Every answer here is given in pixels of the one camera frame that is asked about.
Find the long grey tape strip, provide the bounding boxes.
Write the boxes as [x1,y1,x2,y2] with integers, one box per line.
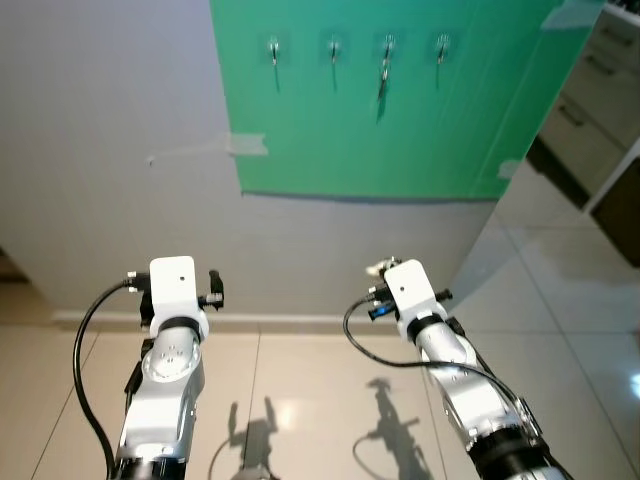
[145,133,269,166]

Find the small pale tape piece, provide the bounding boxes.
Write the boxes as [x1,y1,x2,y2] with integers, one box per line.
[498,158,525,181]

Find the dark brown box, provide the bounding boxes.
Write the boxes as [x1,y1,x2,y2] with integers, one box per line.
[590,155,640,269]

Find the grey drawer cabinet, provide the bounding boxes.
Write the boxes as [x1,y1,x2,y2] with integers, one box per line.
[525,5,640,216]

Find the wide pale tape patch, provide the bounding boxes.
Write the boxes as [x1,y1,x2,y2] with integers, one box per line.
[540,0,606,31]

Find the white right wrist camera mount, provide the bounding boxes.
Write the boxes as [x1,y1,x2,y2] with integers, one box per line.
[383,258,446,336]

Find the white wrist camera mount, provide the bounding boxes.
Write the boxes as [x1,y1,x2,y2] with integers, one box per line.
[383,258,446,336]
[145,256,209,336]

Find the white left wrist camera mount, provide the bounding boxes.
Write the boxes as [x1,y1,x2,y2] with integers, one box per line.
[145,256,209,336]

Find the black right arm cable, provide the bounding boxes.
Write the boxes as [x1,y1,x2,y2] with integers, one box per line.
[343,298,541,441]

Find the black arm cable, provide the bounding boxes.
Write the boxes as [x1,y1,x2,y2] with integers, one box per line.
[343,298,541,441]
[72,270,151,480]

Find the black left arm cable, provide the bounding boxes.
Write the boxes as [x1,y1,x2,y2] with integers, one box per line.
[72,270,151,480]

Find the green sheet on wall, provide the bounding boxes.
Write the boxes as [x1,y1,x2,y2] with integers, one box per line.
[208,0,601,204]

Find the metal keys on ring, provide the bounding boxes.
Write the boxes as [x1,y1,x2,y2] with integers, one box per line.
[376,58,393,101]

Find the clear adhesive wall hook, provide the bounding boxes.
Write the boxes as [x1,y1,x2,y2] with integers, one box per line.
[262,35,288,66]
[430,32,456,63]
[322,33,348,64]
[375,32,401,63]

